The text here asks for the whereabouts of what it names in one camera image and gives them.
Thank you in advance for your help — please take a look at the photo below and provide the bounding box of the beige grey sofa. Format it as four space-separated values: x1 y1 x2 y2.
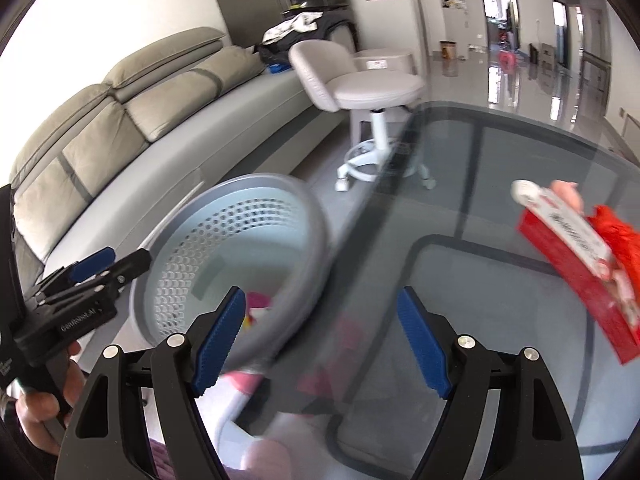
10 26 361 361

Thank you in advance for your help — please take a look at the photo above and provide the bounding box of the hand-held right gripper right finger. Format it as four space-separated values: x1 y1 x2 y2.
396 285 585 480

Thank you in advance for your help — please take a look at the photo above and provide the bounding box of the pink plastic shuttlecock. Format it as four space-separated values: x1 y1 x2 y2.
246 291 275 315

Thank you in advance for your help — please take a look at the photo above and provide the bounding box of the person's left hand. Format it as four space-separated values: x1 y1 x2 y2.
14 342 87 457

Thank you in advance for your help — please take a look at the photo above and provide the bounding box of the person's left forearm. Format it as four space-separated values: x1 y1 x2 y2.
0 390 56 480

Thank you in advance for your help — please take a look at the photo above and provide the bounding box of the beige round ottoman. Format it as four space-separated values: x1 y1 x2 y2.
352 48 417 74

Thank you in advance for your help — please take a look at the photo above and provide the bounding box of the white crumpled cloth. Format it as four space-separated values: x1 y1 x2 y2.
263 11 321 45

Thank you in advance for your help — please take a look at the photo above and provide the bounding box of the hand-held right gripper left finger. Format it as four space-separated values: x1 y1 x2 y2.
56 285 247 480

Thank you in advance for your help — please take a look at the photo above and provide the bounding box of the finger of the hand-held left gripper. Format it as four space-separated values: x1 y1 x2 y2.
42 246 117 293
37 248 152 307

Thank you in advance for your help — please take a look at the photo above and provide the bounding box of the beige swivel stool chair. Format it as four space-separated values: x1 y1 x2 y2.
289 40 436 192

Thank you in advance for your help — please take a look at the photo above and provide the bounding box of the red flat box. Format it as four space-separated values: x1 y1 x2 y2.
517 205 640 366

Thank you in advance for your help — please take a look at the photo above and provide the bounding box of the white plastic spoon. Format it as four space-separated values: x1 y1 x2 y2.
510 179 541 207

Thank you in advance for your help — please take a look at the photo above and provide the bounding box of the red crumpled plastic bag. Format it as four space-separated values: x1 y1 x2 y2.
587 205 640 322

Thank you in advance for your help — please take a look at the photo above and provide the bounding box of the grey perforated waste basket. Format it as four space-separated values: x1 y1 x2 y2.
129 172 332 376

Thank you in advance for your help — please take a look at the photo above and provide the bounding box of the white red long box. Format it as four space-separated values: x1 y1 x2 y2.
530 180 616 281

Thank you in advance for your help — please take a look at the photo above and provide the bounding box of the pile of clothes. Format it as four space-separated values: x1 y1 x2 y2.
255 10 359 63

